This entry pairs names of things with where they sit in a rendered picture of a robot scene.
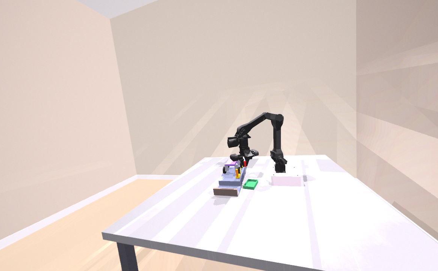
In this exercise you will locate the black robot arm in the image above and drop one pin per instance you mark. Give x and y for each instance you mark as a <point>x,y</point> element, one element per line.
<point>241,138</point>

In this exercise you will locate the pale lavender ramp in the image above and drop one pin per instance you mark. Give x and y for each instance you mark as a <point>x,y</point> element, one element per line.
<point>228,184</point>

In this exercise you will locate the green tray floor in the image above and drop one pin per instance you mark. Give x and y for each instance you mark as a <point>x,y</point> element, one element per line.
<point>250,183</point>

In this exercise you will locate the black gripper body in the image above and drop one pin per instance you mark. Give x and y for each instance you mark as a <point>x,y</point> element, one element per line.
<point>235,157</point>

